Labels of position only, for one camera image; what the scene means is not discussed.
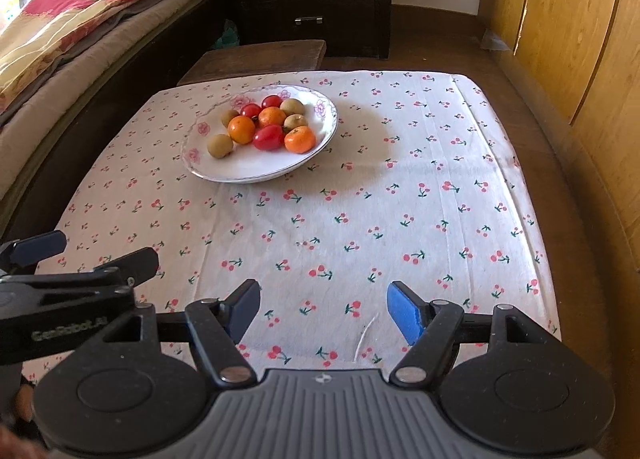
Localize dark wooden stool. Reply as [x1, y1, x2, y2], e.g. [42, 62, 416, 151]
[177, 39, 327, 87]

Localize white floral rimmed plate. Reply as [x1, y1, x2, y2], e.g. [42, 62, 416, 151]
[181, 84, 339, 184]

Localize orange mandarin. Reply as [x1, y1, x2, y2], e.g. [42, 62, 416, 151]
[228, 116, 257, 145]
[284, 126, 317, 154]
[258, 106, 288, 130]

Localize dark wooden bed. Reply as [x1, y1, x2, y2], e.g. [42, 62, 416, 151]
[0, 0, 227, 245]

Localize clear plastic scrap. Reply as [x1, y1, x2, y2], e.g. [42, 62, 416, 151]
[480, 28, 517, 53]

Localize light wooden wardrobe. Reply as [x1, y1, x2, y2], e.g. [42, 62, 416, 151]
[479, 0, 640, 262]

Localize person's left hand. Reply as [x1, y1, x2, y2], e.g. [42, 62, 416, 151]
[0, 380, 39, 440]

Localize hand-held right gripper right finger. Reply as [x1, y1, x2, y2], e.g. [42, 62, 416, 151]
[386, 280, 562, 387]

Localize cherry print tablecloth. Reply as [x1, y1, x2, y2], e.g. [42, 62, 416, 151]
[22, 70, 562, 376]

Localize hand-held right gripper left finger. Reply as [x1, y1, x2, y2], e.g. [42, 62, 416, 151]
[102, 279, 262, 385]

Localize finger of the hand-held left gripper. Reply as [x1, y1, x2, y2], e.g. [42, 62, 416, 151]
[0, 246, 160, 310]
[0, 230, 68, 273]

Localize green bag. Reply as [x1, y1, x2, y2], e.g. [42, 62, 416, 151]
[214, 18, 242, 52]

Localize floral quilt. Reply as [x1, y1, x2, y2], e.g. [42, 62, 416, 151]
[0, 0, 217, 113]

